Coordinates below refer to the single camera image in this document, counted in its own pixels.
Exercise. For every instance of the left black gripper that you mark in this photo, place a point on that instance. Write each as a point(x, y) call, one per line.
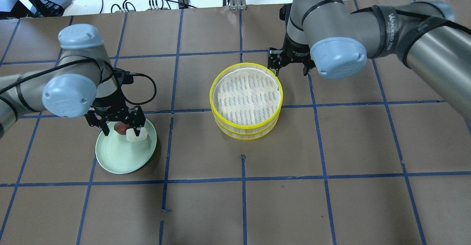
point(109, 105)

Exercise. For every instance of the black camera stand base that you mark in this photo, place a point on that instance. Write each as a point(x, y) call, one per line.
point(15, 9)

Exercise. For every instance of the brown steamed bun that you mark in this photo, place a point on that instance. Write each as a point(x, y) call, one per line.
point(121, 128)

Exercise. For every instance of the yellow steamer layer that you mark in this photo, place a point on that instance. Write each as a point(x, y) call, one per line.
point(230, 69)
point(246, 134)

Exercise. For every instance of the white steamer cloth liner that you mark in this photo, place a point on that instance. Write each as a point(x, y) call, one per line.
point(247, 96)

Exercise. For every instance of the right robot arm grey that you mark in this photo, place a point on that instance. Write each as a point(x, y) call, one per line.
point(322, 34)

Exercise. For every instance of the light green plate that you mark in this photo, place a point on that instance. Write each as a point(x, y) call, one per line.
point(116, 154)

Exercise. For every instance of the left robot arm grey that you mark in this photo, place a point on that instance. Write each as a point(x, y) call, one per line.
point(83, 84)

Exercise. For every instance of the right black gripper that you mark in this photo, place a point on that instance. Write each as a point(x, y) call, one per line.
point(295, 51)

